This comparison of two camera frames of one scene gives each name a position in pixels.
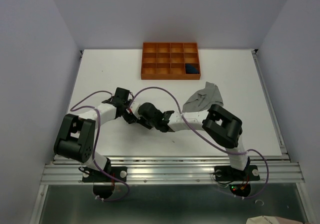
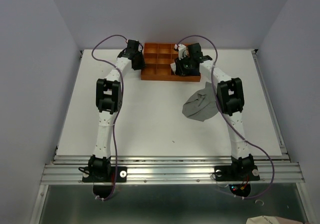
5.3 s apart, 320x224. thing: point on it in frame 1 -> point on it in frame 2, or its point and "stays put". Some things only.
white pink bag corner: (264, 219) stays put
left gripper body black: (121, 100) -> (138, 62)
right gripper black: (141, 120) -> (180, 70)
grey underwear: (200, 100) stays put
